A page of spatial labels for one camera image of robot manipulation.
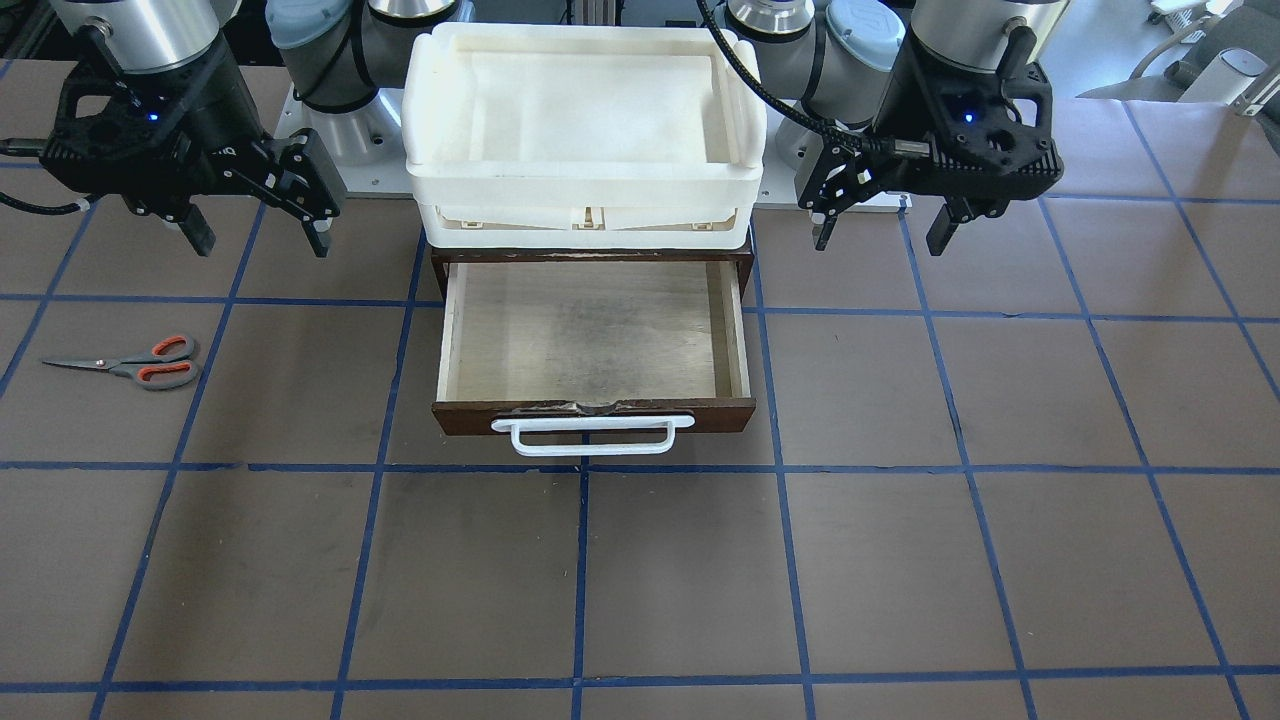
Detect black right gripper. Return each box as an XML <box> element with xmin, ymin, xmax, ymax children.
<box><xmin>41</xmin><ymin>46</ymin><xmax>346</xmax><ymax>258</ymax></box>

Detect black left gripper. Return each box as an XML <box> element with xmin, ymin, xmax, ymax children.
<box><xmin>797</xmin><ymin>28</ymin><xmax>1064</xmax><ymax>258</ymax></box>

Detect grey orange handled scissors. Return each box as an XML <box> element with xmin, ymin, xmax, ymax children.
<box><xmin>41</xmin><ymin>334</ymin><xmax>201</xmax><ymax>391</ymax></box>

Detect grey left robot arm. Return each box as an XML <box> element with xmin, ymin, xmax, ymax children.
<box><xmin>701</xmin><ymin>1</ymin><xmax>1068</xmax><ymax>256</ymax></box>

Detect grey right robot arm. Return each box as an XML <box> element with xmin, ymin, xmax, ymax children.
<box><xmin>38</xmin><ymin>1</ymin><xmax>475</xmax><ymax>258</ymax></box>

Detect dark brown drawer cabinet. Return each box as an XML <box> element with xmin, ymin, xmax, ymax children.
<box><xmin>428</xmin><ymin>225</ymin><xmax>755</xmax><ymax>296</ymax></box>

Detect white plastic tray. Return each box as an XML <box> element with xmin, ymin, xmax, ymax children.
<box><xmin>402</xmin><ymin>22</ymin><xmax>768</xmax><ymax>250</ymax></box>

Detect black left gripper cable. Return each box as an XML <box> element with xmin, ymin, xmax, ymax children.
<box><xmin>698</xmin><ymin>0</ymin><xmax>931</xmax><ymax>159</ymax></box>

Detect wooden drawer with white handle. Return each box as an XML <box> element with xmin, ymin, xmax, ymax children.
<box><xmin>431</xmin><ymin>258</ymin><xmax>756</xmax><ymax>457</ymax></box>

